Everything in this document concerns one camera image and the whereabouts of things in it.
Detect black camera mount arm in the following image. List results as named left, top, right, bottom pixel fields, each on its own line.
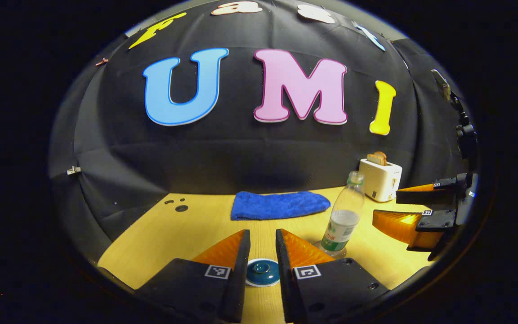
left=430, top=68, right=479, bottom=160

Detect clear plastic water bottle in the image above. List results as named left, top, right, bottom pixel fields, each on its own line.
left=319, top=171, right=366, bottom=257

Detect white toaster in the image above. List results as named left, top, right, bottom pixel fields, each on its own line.
left=358, top=157, right=403, bottom=203

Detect blue towel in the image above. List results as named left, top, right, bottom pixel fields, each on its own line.
left=231, top=190, right=331, bottom=221

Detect black backdrop cloth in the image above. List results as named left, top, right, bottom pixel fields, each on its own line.
left=48, top=0, right=471, bottom=266

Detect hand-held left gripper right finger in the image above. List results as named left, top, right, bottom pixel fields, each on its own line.
left=276, top=229, right=390, bottom=324

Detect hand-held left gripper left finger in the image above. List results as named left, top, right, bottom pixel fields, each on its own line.
left=134, top=229, right=251, bottom=324

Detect blue teacup lid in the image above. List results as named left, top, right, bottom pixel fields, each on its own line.
left=246, top=258, right=281, bottom=284

